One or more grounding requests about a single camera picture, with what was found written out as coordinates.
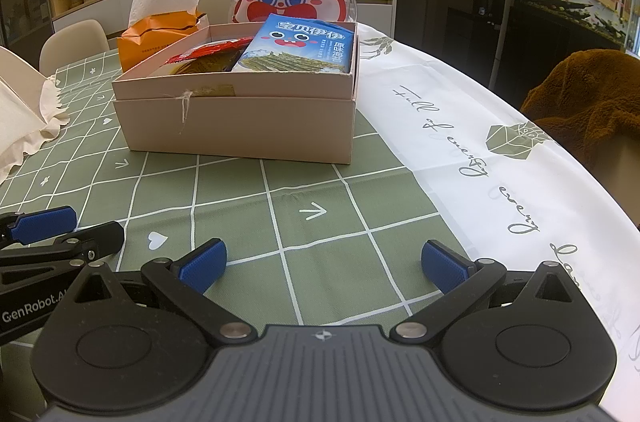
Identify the black fish tank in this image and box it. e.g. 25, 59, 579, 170
502, 0, 640, 103

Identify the blue seaweed snack packet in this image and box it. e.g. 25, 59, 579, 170
231, 13, 357, 74

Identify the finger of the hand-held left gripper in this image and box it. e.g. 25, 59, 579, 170
0, 222, 126, 272
0, 205, 78, 248

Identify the cream printed tote bag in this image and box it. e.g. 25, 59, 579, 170
0, 46, 71, 185

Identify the red white-label snack packet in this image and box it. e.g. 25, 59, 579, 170
167, 37, 256, 63

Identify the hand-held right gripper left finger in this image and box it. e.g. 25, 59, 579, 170
64, 238, 258, 346

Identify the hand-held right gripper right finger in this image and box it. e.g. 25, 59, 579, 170
387, 239, 584, 346

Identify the brown fuzzy cloth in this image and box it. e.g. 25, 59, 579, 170
520, 48, 640, 177

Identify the orange tissue box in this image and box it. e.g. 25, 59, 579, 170
117, 10, 210, 73

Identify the pink cardboard box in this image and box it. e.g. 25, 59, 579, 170
111, 21, 361, 165

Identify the black water dispenser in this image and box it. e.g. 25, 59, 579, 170
446, 0, 508, 69

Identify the cream dining chair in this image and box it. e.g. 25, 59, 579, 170
39, 20, 111, 72
197, 0, 242, 26

